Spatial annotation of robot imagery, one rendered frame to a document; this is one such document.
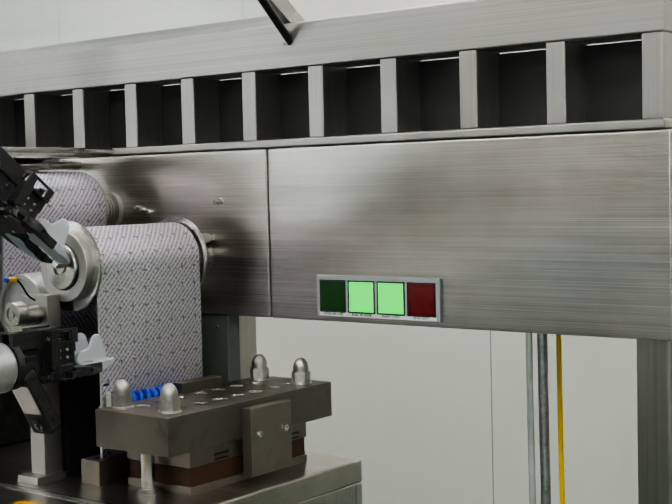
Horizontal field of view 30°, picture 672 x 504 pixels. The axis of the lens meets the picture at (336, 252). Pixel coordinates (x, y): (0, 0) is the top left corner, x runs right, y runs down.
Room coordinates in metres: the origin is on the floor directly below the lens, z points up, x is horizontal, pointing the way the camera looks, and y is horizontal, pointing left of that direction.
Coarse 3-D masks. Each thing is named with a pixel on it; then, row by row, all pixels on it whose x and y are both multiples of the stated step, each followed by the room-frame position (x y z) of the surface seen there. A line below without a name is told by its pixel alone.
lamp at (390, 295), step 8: (384, 288) 2.05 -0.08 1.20; (392, 288) 2.04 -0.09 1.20; (400, 288) 2.03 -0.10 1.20; (384, 296) 2.05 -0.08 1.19; (392, 296) 2.04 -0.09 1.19; (400, 296) 2.03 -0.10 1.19; (384, 304) 2.05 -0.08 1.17; (392, 304) 2.04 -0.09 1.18; (400, 304) 2.03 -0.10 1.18; (384, 312) 2.05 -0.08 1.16; (392, 312) 2.04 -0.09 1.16; (400, 312) 2.03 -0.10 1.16
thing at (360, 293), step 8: (352, 288) 2.09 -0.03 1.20; (360, 288) 2.08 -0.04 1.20; (368, 288) 2.07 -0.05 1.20; (352, 296) 2.09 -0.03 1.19; (360, 296) 2.08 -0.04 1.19; (368, 296) 2.07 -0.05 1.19; (352, 304) 2.09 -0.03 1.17; (360, 304) 2.08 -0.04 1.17; (368, 304) 2.07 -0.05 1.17; (368, 312) 2.07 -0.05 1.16
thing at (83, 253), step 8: (72, 232) 2.04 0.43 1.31; (72, 240) 2.03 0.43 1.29; (80, 240) 2.02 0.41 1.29; (80, 248) 2.01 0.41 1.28; (88, 248) 2.02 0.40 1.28; (80, 256) 2.01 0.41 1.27; (88, 256) 2.01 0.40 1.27; (80, 264) 2.01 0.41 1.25; (88, 264) 2.01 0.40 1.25; (80, 272) 2.02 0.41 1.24; (88, 272) 2.01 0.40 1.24; (48, 280) 2.06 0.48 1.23; (80, 280) 2.02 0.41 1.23; (88, 280) 2.01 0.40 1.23; (48, 288) 2.06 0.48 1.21; (56, 288) 2.05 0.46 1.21; (72, 288) 2.03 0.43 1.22; (80, 288) 2.02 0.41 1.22; (88, 288) 2.02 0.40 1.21; (64, 296) 2.04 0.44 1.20; (72, 296) 2.03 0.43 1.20; (80, 296) 2.03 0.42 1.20; (96, 296) 2.06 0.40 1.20
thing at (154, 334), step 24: (144, 288) 2.10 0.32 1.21; (168, 288) 2.14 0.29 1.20; (192, 288) 2.19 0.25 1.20; (120, 312) 2.05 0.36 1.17; (144, 312) 2.10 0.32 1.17; (168, 312) 2.14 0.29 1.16; (192, 312) 2.19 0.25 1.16; (120, 336) 2.05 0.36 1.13; (144, 336) 2.09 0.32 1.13; (168, 336) 2.14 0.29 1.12; (192, 336) 2.19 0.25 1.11; (120, 360) 2.05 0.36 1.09; (144, 360) 2.09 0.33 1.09; (168, 360) 2.14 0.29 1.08; (192, 360) 2.18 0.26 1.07; (144, 384) 2.09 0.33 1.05
